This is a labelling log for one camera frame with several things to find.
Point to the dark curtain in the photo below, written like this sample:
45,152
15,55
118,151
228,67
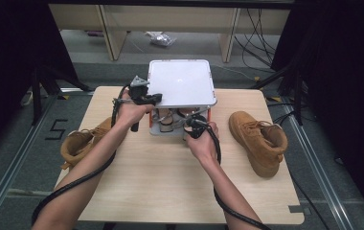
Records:
11,48
346,64

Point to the clear plastic bag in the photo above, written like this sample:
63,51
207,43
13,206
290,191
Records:
161,39

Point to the beige wooden desk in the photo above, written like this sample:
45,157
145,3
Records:
113,35

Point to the person's right hand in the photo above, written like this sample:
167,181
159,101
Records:
207,147

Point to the tan suede lace-up boot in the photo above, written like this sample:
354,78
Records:
78,143
250,134

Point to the black metal stand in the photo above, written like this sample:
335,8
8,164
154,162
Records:
298,96
36,96

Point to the aluminium floor rail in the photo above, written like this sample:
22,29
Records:
317,166
14,166

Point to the white two-tier shoe rack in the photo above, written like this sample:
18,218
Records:
180,83

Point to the person's left hand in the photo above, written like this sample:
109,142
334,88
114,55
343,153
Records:
130,113

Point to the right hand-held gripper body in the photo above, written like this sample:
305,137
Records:
196,127

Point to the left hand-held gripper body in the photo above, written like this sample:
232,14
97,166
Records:
140,92

